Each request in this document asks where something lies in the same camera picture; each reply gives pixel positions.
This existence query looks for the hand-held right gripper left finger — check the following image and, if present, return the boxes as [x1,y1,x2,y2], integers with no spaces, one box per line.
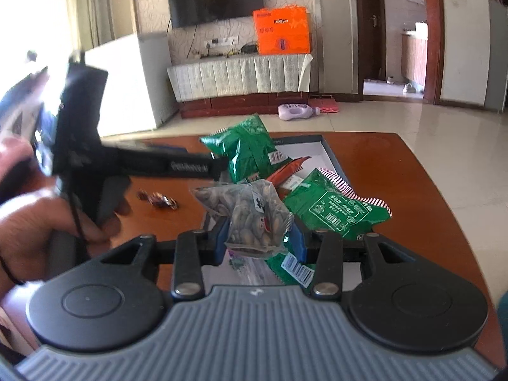
[101,217,231,301]

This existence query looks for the purple detergent bottle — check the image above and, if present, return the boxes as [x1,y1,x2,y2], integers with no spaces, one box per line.
[277,103,322,122]

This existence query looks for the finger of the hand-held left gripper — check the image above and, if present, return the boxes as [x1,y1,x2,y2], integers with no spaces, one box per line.
[103,144,230,181]

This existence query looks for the grey cardboard box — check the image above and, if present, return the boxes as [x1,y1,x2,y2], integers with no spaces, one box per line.
[202,134,360,287]

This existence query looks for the clear sunflower seed packet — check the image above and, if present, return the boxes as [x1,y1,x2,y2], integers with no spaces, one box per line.
[189,179,295,261]

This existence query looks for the tv cabinet with cloth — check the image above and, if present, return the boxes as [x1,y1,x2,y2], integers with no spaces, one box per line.
[166,53,312,103]

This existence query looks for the person's left hand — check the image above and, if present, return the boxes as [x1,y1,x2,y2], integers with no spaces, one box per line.
[0,135,132,284]

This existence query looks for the green snack bag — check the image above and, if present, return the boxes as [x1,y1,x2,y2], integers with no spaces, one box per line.
[198,113,297,185]
[265,168,393,287]

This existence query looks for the white wall power strip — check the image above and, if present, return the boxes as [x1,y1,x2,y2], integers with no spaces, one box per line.
[203,35,239,48]

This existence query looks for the pale curtain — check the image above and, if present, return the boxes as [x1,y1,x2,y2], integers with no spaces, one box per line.
[65,0,138,50]

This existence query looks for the orange gift box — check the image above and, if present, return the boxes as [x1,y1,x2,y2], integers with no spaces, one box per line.
[253,5,313,55]

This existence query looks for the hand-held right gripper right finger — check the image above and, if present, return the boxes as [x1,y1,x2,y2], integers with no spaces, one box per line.
[292,222,416,301]

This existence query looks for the white chest freezer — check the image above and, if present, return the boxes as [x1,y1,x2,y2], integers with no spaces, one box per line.
[81,31,176,138]

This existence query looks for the orange snack packet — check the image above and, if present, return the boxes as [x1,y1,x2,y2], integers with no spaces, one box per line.
[266,155,310,191]

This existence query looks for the brown wrapped candy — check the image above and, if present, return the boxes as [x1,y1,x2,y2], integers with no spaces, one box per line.
[137,189,179,210]

